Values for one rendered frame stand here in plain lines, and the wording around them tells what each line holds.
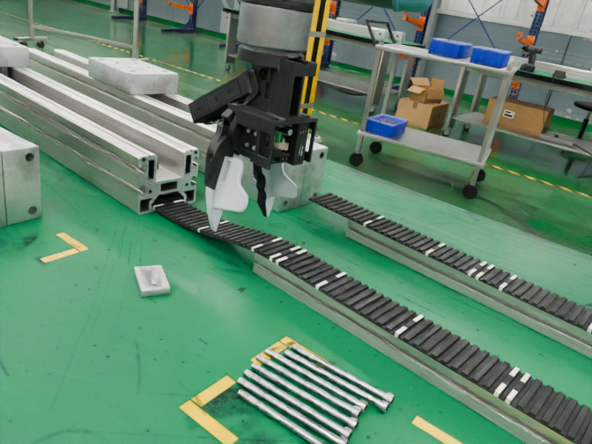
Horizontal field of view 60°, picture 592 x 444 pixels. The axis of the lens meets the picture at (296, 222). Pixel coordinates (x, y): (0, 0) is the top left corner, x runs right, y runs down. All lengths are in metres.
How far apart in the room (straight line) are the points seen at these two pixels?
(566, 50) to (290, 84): 7.80
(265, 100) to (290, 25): 0.08
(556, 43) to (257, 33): 7.80
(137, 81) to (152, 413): 0.75
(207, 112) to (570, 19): 7.77
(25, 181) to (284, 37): 0.36
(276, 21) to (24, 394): 0.39
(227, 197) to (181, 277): 0.10
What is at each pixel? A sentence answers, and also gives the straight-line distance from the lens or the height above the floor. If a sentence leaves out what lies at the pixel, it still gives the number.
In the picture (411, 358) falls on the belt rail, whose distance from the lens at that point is 0.53.
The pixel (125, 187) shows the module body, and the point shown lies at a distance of 0.76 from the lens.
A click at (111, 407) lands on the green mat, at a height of 0.78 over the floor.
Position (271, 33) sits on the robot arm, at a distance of 0.54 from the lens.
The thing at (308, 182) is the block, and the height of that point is 0.82.
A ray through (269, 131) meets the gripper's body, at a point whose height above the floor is 0.96.
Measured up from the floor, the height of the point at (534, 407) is 0.81.
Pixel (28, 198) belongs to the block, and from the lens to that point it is 0.72.
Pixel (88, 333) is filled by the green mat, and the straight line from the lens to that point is 0.52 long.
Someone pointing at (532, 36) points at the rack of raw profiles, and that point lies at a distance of 7.93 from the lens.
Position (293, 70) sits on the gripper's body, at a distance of 0.53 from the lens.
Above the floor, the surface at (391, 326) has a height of 0.81.
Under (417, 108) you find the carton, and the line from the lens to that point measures 5.75.
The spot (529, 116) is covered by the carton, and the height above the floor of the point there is 0.38.
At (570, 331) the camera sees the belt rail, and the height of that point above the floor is 0.80.
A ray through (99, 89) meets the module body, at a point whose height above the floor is 0.84.
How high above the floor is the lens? 1.09
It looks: 24 degrees down
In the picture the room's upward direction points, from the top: 10 degrees clockwise
